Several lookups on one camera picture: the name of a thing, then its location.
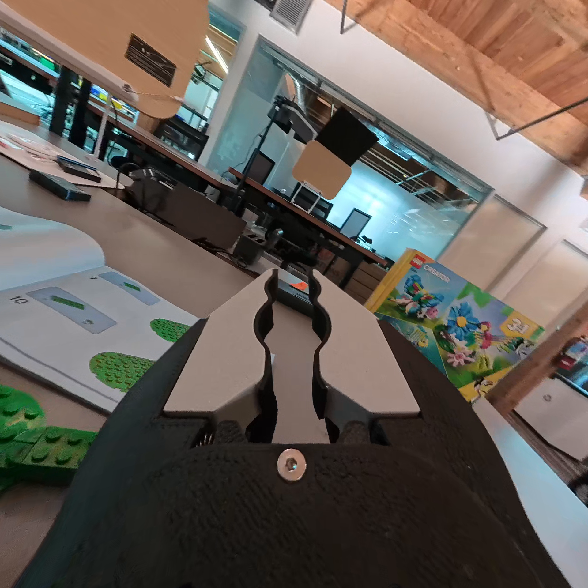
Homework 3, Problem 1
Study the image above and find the black battery with blue edge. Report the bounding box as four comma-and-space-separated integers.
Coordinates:
57, 155, 102, 182
28, 169, 92, 202

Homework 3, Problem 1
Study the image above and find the black monitor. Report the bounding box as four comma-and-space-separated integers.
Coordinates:
340, 208, 372, 239

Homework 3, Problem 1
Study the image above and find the white cabinet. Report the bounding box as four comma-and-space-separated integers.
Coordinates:
512, 372, 588, 460

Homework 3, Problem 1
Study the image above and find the black camera tripod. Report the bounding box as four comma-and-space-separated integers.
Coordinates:
230, 94, 299, 217

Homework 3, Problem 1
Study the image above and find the grey desk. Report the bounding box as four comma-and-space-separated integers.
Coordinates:
0, 154, 588, 588

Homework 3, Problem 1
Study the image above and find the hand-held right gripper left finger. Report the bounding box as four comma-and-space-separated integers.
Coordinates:
163, 269, 279, 443

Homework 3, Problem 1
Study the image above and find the hanging cardboard panel black label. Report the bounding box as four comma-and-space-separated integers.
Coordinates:
14, 0, 209, 121

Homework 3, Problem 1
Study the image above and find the rounded cardboard panel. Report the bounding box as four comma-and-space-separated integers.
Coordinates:
292, 140, 352, 200

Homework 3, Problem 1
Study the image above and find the white door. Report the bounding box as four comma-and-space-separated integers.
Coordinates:
439, 195, 547, 299
501, 239, 588, 322

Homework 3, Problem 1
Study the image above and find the cardboard sheet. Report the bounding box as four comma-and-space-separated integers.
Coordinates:
0, 117, 134, 189

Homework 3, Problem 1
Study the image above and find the black square panel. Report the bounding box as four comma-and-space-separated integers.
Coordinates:
317, 107, 379, 167

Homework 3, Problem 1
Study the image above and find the white instruction booklet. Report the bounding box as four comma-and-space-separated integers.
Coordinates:
0, 207, 205, 414

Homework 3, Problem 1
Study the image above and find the long wooden table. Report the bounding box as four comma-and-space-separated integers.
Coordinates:
227, 166, 396, 278

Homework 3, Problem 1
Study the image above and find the green brick plate assembly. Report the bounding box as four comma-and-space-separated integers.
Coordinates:
0, 383, 99, 494

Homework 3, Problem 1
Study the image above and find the grey battery charger case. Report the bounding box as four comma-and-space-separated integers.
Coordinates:
233, 234, 265, 266

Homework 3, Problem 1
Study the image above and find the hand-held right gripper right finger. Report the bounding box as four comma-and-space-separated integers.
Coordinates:
312, 269, 421, 443

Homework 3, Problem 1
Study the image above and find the wooden post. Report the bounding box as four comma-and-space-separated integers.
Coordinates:
487, 317, 588, 414

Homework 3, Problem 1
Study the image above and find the yellow toy brick box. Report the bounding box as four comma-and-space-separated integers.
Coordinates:
364, 248, 546, 406

